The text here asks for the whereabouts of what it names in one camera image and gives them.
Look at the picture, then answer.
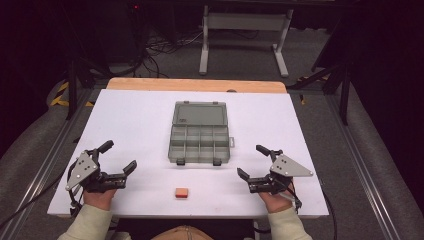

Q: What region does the person's left hand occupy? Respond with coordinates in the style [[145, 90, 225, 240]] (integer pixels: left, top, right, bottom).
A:
[[82, 188, 118, 211]]

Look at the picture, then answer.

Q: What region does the black tripod stand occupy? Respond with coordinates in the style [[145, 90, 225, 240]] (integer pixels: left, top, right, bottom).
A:
[[63, 54, 113, 121], [288, 58, 353, 127]]

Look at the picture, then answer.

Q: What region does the white metal stand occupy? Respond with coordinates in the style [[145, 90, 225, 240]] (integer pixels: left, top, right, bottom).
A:
[[198, 4, 295, 79]]

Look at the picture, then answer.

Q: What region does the person's right hand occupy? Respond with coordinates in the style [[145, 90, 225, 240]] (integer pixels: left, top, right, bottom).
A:
[[259, 185, 297, 215]]

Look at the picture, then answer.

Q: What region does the white table board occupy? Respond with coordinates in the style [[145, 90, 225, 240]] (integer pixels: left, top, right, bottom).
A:
[[47, 88, 330, 220]]

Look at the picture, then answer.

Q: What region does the yellow black hazard tape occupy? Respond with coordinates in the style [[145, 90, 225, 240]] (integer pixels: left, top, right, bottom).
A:
[[49, 80, 96, 108]]

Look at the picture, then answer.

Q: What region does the person's lap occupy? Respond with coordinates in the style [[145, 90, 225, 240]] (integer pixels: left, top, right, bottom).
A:
[[150, 225, 215, 240]]

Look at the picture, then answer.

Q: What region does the bundle of black floor cables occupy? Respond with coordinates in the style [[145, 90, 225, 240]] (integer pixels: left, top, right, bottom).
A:
[[133, 28, 205, 79]]

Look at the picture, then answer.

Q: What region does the aluminium floor rail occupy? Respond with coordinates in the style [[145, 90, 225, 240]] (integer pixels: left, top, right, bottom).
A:
[[0, 88, 101, 240], [324, 93, 406, 240]]

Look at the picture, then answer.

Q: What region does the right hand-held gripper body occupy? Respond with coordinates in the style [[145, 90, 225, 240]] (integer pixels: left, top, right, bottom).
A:
[[248, 150, 314, 195]]

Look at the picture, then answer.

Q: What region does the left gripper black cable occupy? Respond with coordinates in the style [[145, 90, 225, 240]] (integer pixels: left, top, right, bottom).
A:
[[0, 159, 86, 232]]

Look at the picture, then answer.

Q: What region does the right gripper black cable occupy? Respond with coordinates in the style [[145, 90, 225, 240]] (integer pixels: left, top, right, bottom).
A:
[[284, 178, 338, 240]]

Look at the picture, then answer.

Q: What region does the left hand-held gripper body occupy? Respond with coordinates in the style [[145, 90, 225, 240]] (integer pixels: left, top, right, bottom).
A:
[[64, 148, 129, 194]]

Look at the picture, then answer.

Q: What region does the grey plastic compartment box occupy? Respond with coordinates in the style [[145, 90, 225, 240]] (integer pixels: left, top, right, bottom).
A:
[[167, 100, 236, 167]]

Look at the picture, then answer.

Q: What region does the small orange block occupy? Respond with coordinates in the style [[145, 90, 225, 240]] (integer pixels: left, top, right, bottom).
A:
[[174, 187, 190, 200]]

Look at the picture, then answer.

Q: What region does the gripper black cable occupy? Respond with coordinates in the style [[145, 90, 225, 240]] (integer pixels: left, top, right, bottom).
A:
[[0, 159, 86, 232], [284, 178, 338, 240]]

